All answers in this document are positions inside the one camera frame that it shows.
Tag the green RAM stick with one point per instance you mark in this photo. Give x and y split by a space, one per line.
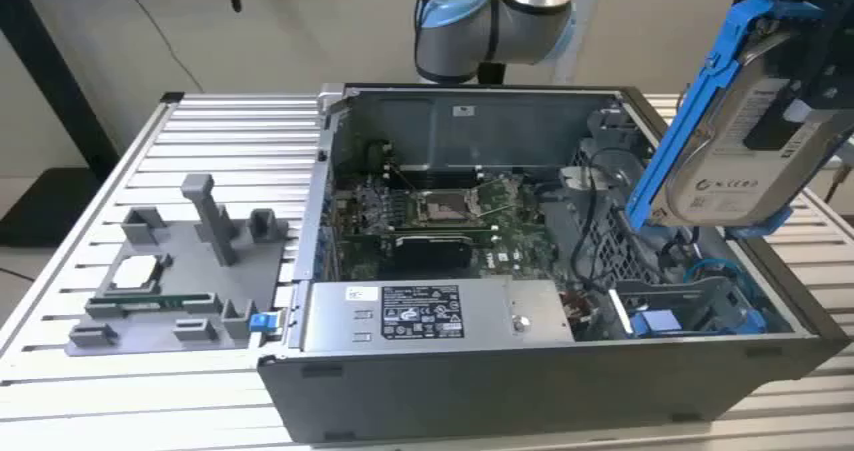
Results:
167 302

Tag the black slanted post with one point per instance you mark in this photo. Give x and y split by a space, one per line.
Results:
52 71

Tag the thin locking lever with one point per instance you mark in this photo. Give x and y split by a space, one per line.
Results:
405 178

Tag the silver CPU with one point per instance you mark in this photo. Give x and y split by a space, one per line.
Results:
136 272

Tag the green motherboard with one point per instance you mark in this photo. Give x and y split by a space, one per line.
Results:
520 251

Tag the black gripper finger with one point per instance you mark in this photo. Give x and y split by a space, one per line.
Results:
774 128

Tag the white upright post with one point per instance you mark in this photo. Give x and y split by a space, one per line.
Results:
563 71

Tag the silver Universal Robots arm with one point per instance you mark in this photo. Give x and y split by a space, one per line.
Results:
460 46

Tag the black graphics card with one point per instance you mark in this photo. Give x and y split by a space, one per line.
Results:
429 256

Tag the dark grey PC case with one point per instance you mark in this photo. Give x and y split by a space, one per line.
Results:
500 391

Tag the black flat base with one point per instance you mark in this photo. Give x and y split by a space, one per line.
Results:
46 206

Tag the grey plastic parts rack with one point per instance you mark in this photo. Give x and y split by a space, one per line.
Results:
193 276

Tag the small blue plastic clip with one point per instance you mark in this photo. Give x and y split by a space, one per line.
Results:
261 321

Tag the silver power supply unit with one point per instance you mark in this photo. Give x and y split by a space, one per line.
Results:
333 321

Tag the CPU socket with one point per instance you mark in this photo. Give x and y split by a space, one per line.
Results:
443 207

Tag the perforated metal drive cage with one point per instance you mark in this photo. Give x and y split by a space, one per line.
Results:
600 241

